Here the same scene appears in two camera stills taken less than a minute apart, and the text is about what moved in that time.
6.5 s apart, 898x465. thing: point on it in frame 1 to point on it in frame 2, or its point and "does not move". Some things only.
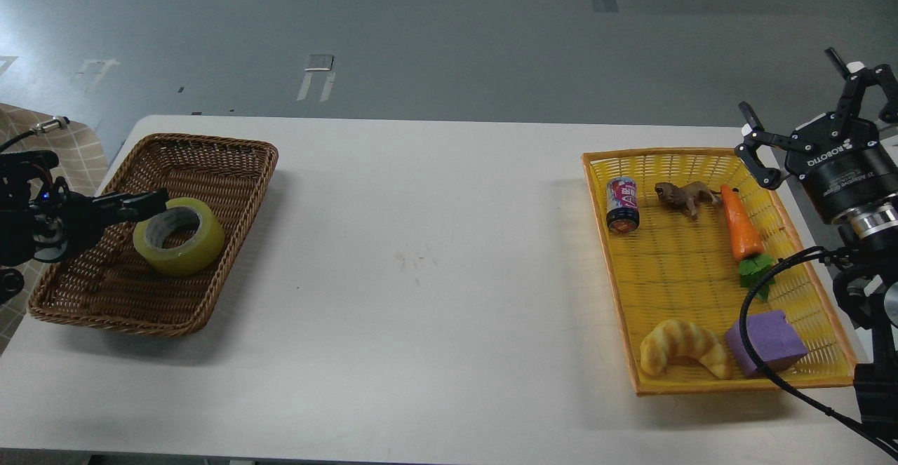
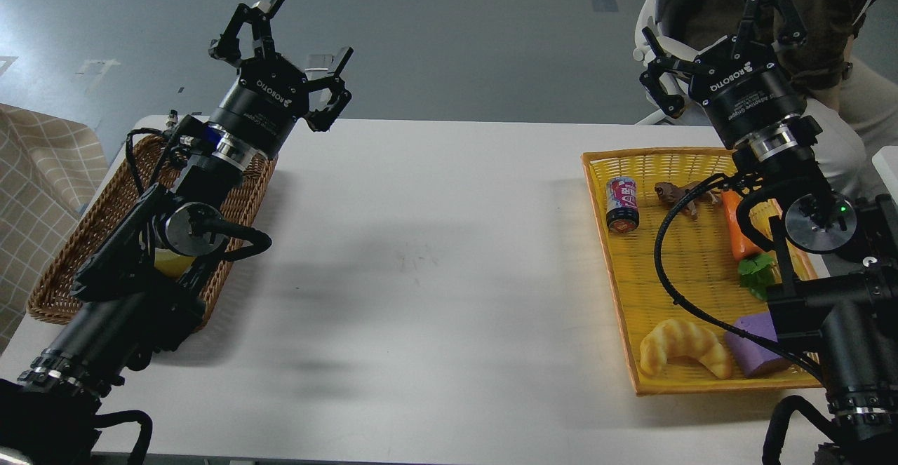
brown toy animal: (690, 194) does not move
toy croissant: (679, 338) does not move
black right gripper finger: (748, 151) to (673, 105)
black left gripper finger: (130, 205) to (323, 120)
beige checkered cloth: (82, 156) does not move
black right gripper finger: (859, 77) to (791, 28)
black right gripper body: (849, 165) to (751, 95)
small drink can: (623, 214) does not move
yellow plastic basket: (683, 231) does not move
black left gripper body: (60, 220) to (259, 111)
